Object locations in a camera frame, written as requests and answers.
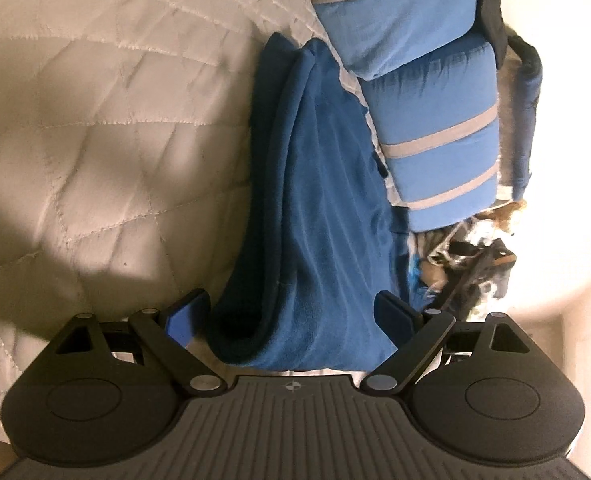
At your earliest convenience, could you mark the quilted grey bedspread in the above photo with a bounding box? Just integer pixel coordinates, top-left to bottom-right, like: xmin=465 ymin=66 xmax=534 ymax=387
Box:
xmin=0 ymin=0 xmax=412 ymax=442

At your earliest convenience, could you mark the blue striped pillow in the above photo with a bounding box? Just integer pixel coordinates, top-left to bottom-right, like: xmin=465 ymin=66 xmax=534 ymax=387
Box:
xmin=290 ymin=0 xmax=482 ymax=81
xmin=361 ymin=41 xmax=502 ymax=234

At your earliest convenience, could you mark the long navy cloth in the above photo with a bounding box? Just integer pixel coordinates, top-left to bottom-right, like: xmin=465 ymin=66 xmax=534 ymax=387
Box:
xmin=504 ymin=34 xmax=544 ymax=197

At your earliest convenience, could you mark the blue cable coil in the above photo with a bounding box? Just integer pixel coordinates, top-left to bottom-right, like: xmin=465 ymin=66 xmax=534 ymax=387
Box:
xmin=408 ymin=252 xmax=443 ymax=313

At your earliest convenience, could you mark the brown teddy bear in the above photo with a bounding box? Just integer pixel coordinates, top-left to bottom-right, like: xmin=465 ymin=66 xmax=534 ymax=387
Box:
xmin=468 ymin=199 xmax=529 ymax=241

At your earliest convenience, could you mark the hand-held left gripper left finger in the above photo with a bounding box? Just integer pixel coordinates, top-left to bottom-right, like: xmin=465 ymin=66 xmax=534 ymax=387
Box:
xmin=55 ymin=288 xmax=226 ymax=397

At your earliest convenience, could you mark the blue sweatshirt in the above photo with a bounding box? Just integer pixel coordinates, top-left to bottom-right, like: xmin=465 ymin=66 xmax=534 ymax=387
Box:
xmin=209 ymin=32 xmax=417 ymax=374

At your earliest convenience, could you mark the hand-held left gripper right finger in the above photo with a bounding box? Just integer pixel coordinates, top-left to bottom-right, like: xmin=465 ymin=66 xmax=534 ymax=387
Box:
xmin=359 ymin=291 xmax=535 ymax=396

